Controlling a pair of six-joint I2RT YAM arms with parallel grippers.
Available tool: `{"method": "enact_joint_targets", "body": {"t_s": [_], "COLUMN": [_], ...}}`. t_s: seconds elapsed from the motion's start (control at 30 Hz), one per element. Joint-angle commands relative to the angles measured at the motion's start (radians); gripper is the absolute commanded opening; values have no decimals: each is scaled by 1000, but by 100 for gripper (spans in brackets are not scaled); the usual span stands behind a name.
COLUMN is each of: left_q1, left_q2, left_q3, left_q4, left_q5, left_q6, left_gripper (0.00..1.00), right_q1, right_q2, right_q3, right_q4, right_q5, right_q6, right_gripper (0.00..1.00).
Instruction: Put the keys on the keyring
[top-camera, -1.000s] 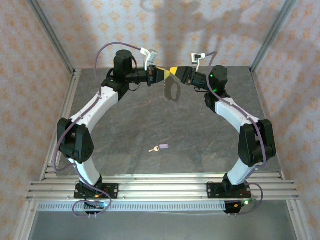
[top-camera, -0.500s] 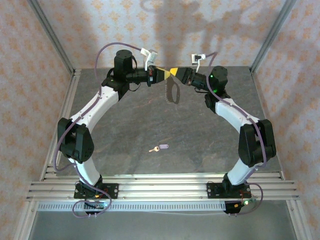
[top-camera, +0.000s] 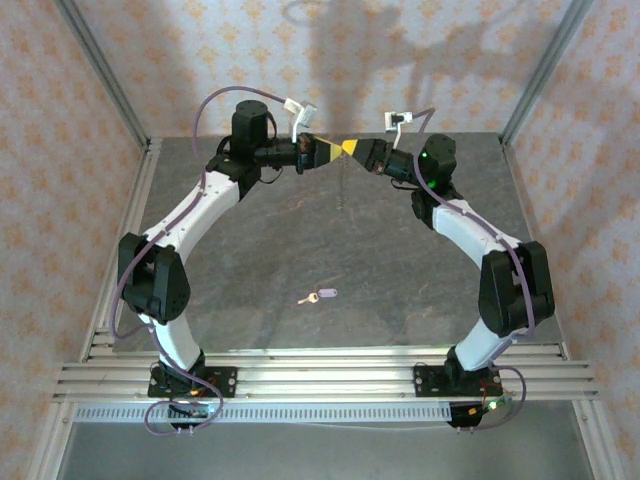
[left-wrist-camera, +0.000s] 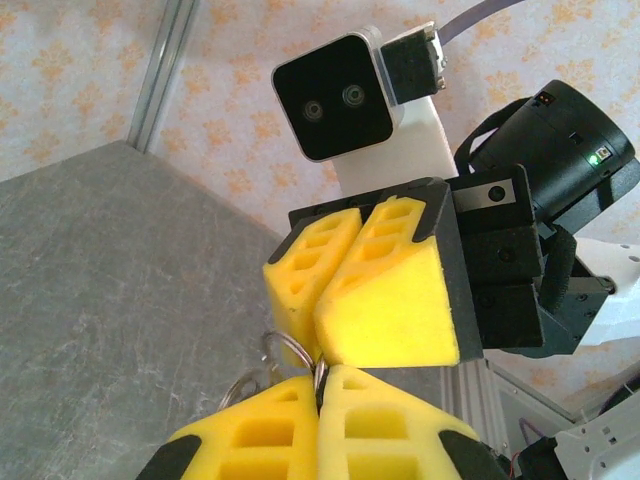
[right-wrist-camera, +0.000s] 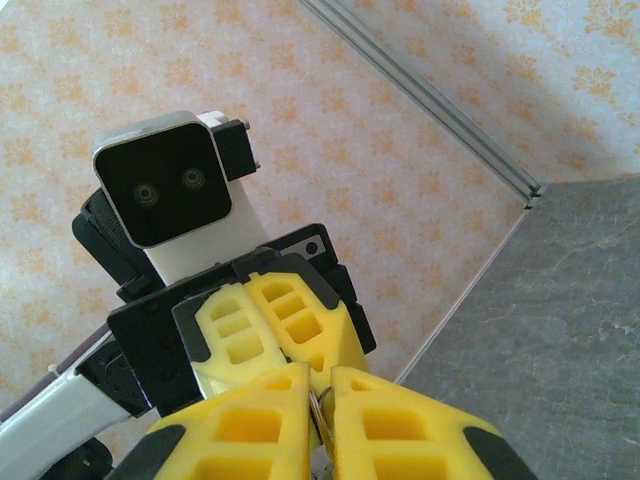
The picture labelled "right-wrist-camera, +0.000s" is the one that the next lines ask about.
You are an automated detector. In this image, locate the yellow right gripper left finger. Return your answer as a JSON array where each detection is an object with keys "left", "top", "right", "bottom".
[{"left": 106, "top": 362, "right": 314, "bottom": 480}]

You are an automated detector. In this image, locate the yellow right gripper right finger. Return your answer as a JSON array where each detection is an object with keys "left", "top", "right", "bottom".
[{"left": 312, "top": 364, "right": 540, "bottom": 480}]

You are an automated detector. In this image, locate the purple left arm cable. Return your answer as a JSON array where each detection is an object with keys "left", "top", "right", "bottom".
[{"left": 0, "top": 322, "right": 112, "bottom": 424}]

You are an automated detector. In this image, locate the left wrist camera on white mount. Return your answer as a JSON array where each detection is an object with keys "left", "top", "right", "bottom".
[{"left": 91, "top": 109, "right": 274, "bottom": 289}]

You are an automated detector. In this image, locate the aluminium frame post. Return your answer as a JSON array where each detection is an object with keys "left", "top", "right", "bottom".
[{"left": 298, "top": 0, "right": 545, "bottom": 211}]

